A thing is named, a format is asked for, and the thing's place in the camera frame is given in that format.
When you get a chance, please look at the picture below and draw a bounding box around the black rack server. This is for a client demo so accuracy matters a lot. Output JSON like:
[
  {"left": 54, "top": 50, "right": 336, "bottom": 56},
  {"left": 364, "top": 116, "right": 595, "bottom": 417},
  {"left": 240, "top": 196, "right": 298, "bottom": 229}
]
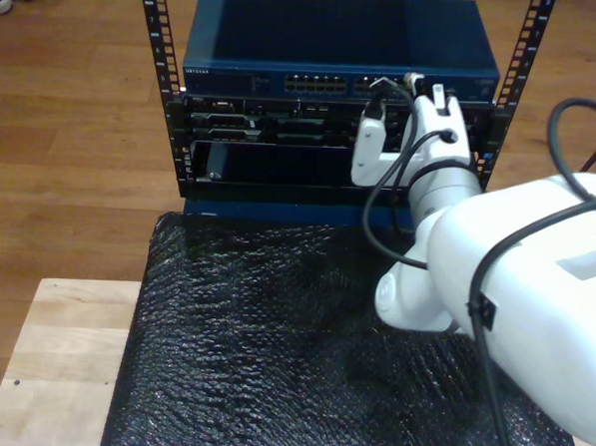
[{"left": 180, "top": 90, "right": 495, "bottom": 158}]

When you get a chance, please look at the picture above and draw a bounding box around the black rack shelf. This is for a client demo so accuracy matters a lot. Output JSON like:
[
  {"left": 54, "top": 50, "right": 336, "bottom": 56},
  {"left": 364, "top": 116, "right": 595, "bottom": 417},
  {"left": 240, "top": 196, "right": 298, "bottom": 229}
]
[{"left": 182, "top": 137, "right": 419, "bottom": 211}]

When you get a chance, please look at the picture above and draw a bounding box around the blue metal box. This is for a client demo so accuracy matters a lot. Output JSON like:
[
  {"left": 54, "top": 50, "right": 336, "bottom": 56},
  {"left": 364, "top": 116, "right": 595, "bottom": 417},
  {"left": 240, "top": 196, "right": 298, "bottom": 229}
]
[{"left": 183, "top": 194, "right": 421, "bottom": 231}]

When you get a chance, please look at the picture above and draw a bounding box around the black bubble mat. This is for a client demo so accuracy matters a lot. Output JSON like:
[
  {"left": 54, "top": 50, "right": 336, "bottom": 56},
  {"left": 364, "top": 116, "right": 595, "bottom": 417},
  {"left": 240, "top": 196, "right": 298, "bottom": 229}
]
[{"left": 102, "top": 206, "right": 594, "bottom": 446}]

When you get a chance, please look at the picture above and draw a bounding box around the blue network switch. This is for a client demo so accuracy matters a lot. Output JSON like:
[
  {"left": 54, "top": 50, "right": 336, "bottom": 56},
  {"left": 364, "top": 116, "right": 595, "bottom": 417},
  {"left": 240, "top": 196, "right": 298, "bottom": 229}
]
[{"left": 180, "top": 0, "right": 504, "bottom": 109}]

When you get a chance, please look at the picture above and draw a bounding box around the black metal rack frame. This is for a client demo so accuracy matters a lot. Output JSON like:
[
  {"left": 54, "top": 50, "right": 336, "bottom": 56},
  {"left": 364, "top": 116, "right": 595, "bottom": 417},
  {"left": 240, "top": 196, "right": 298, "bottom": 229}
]
[{"left": 126, "top": 0, "right": 559, "bottom": 220}]

